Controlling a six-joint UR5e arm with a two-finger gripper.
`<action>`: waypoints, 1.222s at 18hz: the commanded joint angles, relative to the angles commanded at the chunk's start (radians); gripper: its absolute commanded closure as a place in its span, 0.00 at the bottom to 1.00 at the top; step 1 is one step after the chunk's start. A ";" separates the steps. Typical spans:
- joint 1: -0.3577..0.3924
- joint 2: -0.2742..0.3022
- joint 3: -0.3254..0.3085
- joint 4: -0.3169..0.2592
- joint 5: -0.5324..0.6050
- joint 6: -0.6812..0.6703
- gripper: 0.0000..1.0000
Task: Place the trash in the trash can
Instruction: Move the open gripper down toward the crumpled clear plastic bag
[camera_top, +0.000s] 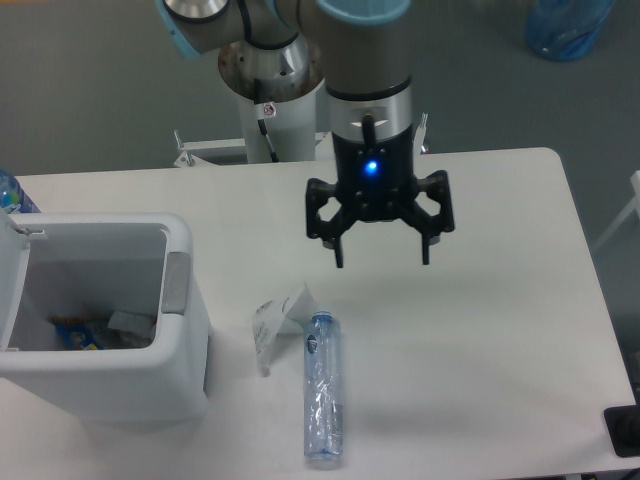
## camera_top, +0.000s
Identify white paper wrapper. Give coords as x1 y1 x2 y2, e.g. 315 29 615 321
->
252 283 319 377

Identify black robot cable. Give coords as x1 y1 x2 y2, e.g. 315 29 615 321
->
252 77 281 164

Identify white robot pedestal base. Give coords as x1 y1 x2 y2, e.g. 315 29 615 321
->
172 37 431 169

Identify blue water bottle at left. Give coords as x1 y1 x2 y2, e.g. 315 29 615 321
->
0 168 41 214

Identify grey crumpled trash piece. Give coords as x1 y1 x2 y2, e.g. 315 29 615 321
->
107 311 157 348

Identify white plastic trash can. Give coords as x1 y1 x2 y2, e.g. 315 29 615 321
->
1 213 211 422

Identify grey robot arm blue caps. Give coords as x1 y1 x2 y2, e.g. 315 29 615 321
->
156 1 455 266

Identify black device at table edge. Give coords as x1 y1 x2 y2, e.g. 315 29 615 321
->
603 405 639 458

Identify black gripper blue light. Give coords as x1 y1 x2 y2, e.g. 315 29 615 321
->
305 114 455 269

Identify blue yellow snack wrapper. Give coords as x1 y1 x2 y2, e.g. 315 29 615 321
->
51 317 104 351

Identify clear plastic bottle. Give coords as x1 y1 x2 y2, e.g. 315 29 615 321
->
303 311 344 461

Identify white frame at right edge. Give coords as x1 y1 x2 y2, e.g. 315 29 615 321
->
593 170 639 253

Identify blue plastic bag on floor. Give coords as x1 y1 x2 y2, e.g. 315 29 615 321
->
524 0 615 62

